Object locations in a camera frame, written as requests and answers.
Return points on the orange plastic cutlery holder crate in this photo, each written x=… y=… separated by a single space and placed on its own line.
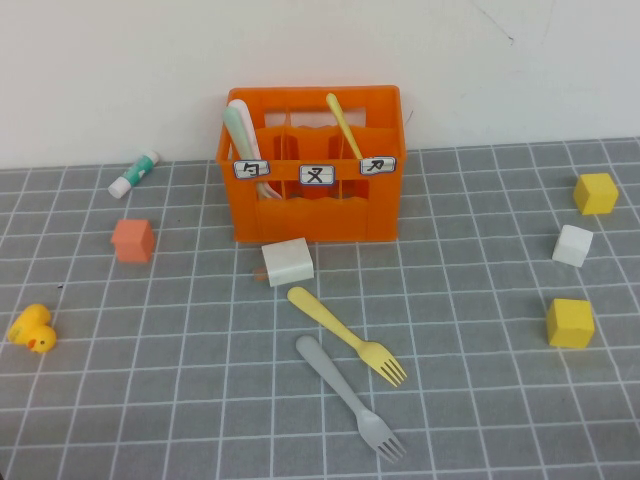
x=310 y=220

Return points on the white charger plug adapter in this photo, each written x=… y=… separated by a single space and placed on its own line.
x=289 y=262

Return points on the yellow plastic fork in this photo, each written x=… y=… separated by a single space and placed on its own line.
x=325 y=320

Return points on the yellow plastic knife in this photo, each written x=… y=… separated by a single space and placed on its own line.
x=343 y=125

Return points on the grey plastic fork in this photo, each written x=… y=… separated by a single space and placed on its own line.
x=325 y=370

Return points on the salmon foam block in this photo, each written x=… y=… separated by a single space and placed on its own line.
x=132 y=242

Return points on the white green glue stick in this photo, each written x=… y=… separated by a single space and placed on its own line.
x=133 y=174

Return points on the grey white-grid tablecloth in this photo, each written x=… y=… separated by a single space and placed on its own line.
x=175 y=400

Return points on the white foam cube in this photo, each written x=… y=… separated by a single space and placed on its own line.
x=572 y=246

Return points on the yellow foam cube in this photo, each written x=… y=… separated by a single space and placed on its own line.
x=570 y=324
x=595 y=195

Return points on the yellow rubber duck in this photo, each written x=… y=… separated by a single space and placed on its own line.
x=33 y=330

